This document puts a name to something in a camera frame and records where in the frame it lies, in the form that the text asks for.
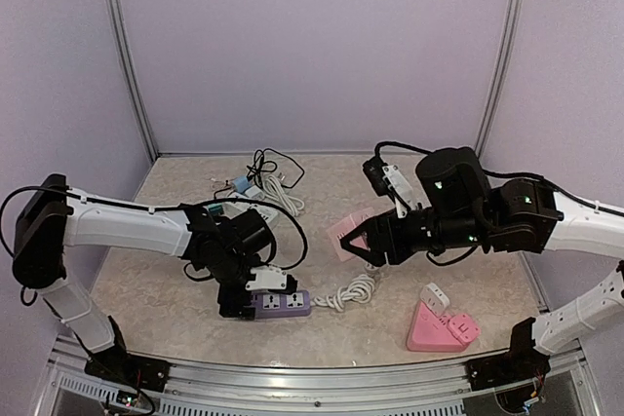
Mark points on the pink triangular power strip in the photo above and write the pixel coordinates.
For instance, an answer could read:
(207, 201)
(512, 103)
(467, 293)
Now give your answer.
(430, 334)

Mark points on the aluminium frame post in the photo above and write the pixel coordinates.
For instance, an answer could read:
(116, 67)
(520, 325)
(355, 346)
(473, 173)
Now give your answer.
(501, 66)
(115, 13)

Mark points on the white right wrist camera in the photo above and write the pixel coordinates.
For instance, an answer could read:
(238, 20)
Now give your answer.
(387, 180)

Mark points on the pink plug adapter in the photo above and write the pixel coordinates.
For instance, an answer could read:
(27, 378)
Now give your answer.
(464, 329)

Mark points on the purple power strip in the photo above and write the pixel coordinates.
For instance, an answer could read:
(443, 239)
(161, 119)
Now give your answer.
(270, 306)

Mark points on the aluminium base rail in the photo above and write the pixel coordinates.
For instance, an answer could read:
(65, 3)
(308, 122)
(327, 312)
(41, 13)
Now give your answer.
(202, 388)

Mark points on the aluminium frame post left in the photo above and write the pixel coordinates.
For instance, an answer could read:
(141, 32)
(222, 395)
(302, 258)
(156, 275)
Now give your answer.
(115, 13)

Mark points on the teal adapter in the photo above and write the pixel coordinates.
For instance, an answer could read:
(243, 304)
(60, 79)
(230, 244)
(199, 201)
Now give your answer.
(215, 209)

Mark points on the light blue adapter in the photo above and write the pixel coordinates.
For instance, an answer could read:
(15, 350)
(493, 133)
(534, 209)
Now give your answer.
(241, 184)

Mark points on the aluminium frame post right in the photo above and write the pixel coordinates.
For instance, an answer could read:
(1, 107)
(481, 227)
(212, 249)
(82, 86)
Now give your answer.
(501, 66)

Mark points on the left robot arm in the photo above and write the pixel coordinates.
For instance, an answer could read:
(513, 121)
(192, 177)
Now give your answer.
(237, 252)

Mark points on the white power strip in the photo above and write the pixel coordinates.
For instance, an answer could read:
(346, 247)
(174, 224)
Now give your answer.
(242, 203)

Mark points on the white plug adapter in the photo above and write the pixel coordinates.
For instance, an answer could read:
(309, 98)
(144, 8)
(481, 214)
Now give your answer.
(434, 299)

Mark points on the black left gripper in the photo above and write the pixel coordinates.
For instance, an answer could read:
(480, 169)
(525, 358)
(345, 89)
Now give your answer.
(232, 306)

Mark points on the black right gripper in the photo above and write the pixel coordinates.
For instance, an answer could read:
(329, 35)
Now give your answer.
(380, 225)

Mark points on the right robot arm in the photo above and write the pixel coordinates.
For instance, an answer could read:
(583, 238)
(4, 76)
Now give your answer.
(472, 208)

